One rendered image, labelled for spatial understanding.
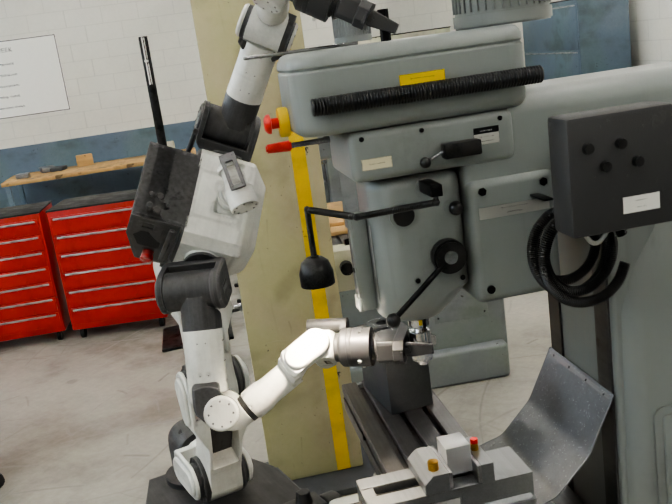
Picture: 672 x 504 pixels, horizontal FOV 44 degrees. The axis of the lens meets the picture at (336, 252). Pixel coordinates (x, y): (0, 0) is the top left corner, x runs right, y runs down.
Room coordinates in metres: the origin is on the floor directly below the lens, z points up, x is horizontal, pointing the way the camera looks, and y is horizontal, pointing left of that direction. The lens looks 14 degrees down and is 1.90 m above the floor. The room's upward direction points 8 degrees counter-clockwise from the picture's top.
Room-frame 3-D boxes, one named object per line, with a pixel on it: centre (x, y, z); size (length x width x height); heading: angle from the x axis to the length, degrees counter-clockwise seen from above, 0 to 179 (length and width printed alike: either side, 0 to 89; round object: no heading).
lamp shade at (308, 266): (1.67, 0.05, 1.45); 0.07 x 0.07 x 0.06
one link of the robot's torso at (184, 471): (2.37, 0.47, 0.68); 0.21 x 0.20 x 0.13; 27
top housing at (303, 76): (1.73, -0.17, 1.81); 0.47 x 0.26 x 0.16; 99
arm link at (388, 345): (1.75, -0.07, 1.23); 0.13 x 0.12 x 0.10; 166
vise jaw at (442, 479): (1.55, -0.13, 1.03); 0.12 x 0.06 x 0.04; 10
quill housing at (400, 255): (1.73, -0.16, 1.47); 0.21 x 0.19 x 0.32; 9
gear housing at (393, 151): (1.73, -0.20, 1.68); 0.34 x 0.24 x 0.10; 99
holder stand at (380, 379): (2.13, -0.11, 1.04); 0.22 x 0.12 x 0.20; 16
